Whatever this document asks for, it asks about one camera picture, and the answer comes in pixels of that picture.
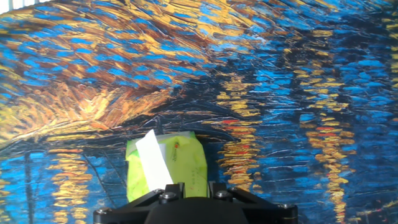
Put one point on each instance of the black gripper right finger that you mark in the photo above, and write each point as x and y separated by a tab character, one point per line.
219	190

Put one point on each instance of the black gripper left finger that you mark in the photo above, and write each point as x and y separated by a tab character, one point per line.
174	191

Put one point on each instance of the starry night painted tablecloth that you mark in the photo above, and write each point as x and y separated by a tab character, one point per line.
248	77

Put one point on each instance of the green tissue pack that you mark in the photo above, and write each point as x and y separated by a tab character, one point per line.
186	168

